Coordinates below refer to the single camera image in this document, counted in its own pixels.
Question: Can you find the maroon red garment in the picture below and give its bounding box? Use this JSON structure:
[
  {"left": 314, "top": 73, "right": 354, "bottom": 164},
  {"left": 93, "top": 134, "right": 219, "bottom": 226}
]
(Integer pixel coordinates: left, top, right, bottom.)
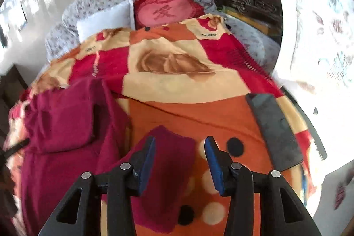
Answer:
[{"left": 21, "top": 77, "right": 196, "bottom": 235}]

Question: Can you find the black flat case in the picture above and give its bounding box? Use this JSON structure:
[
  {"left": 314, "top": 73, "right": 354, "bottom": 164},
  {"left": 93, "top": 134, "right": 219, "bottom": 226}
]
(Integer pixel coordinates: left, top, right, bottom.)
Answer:
[{"left": 245, "top": 93, "right": 304, "bottom": 172}]

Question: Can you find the red orange patterned blanket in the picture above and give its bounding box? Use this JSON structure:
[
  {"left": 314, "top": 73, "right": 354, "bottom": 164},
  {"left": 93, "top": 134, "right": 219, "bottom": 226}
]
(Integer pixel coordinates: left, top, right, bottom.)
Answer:
[{"left": 7, "top": 14, "right": 311, "bottom": 235}]

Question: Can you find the white floral cloth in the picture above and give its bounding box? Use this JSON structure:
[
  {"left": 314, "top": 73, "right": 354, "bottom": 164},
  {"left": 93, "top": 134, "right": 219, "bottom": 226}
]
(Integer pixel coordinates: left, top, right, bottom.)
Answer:
[{"left": 272, "top": 0, "right": 353, "bottom": 219}]

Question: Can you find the dark wooden desk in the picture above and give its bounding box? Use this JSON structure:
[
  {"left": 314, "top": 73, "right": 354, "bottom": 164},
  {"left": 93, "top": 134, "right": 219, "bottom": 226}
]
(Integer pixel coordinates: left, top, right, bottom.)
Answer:
[{"left": 1, "top": 65, "right": 28, "bottom": 113}]

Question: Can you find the white pillow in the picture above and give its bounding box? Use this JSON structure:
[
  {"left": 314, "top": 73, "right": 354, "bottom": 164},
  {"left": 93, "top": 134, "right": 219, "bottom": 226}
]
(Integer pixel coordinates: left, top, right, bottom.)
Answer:
[{"left": 76, "top": 0, "right": 135, "bottom": 42}]

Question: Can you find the red heart cushion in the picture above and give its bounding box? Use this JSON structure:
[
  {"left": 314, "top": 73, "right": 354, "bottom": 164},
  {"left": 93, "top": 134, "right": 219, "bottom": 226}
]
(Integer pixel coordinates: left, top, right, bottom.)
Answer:
[{"left": 134, "top": 0, "right": 205, "bottom": 29}]

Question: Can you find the dark carved wooden headboard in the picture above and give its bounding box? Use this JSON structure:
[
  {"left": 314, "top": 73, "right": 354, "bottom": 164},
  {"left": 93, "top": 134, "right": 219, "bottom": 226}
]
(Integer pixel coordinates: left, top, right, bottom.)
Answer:
[{"left": 207, "top": 0, "right": 283, "bottom": 38}]

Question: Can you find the floral bed sheet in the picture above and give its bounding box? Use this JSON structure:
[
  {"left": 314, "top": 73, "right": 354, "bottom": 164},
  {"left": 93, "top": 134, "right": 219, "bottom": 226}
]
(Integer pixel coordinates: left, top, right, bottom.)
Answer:
[{"left": 44, "top": 0, "right": 281, "bottom": 72}]

